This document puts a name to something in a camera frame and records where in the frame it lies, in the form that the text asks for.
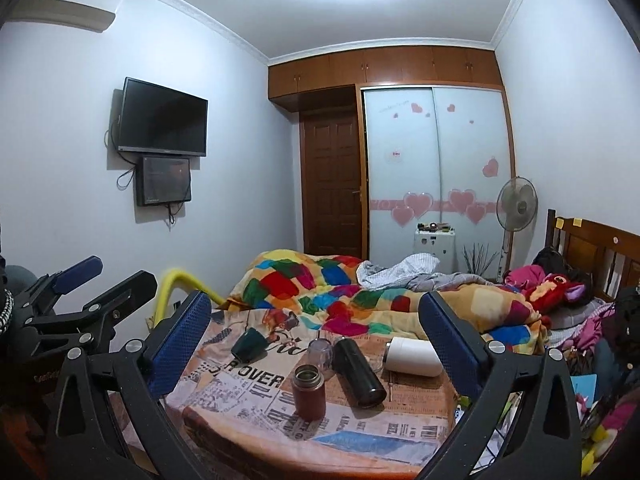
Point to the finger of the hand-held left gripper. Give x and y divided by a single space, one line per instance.
75 274
112 300

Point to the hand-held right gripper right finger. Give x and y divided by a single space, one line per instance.
450 347

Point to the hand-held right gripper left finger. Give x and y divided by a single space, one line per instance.
182 340

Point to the white cup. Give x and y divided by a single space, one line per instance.
412 357

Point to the dark green cup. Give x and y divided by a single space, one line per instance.
249 346

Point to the clear glass cup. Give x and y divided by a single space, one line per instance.
320 357

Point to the brown thermos cup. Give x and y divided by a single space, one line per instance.
308 396

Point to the green potted plant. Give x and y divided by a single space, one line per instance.
480 260

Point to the grey striped cloth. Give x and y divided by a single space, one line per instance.
400 267

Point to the black thermos bottle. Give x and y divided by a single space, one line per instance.
357 372

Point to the newspaper print blanket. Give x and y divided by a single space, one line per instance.
260 410

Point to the colourful patchwork quilt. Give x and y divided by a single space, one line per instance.
350 300

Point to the red plush toy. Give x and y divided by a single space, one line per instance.
555 287

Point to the grey pillow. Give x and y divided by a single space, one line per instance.
575 316

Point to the black bag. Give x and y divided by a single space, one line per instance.
549 259

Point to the pink cloth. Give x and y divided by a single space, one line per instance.
592 332

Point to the white standing fan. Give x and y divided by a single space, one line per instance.
517 200

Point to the brown wooden headboard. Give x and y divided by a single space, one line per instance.
590 252

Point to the dark cloth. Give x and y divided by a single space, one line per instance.
629 320

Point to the white sliding wardrobe doors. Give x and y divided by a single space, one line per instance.
435 160

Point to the brown wooden door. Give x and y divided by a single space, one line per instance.
332 185

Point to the white air conditioner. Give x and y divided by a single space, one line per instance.
60 16

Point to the brown overhead cabinet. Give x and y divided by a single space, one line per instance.
380 67

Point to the yellow bed rail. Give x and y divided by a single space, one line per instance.
170 285

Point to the small black wall monitor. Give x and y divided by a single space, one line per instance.
164 180

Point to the black wall television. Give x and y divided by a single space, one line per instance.
162 117

